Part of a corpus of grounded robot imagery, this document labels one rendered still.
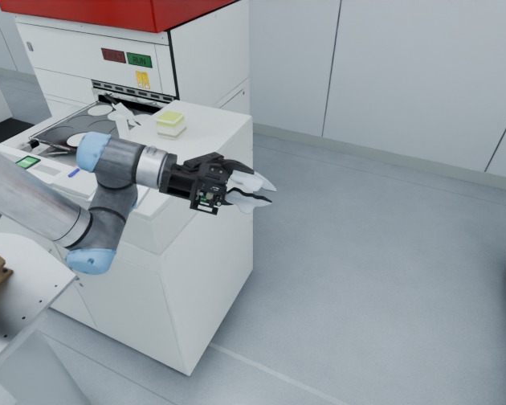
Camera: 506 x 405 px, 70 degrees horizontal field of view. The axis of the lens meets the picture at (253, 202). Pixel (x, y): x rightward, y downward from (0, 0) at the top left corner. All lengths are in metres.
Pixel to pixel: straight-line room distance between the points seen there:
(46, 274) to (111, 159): 0.51
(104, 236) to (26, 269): 0.48
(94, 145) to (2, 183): 0.16
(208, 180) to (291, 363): 1.25
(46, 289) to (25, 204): 0.47
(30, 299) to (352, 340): 1.35
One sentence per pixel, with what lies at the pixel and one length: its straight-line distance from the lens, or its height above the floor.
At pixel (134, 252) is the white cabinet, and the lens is 1.12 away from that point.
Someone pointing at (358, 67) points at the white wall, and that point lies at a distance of 2.78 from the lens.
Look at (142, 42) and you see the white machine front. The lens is 1.55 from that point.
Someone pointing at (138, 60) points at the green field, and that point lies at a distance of 1.59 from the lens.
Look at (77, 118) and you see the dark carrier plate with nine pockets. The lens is 1.67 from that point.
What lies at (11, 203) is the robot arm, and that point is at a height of 1.23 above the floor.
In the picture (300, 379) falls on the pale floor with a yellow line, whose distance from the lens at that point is 1.73.
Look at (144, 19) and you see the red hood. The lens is 1.44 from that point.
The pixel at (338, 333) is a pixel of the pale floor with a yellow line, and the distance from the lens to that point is 1.86.
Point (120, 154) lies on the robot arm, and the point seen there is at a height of 1.23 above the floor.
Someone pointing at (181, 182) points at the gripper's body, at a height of 1.18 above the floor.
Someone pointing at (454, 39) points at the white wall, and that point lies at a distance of 2.69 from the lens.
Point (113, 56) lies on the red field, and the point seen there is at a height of 1.10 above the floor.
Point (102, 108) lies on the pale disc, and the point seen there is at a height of 0.90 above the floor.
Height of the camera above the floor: 1.57
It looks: 40 degrees down
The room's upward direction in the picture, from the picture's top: straight up
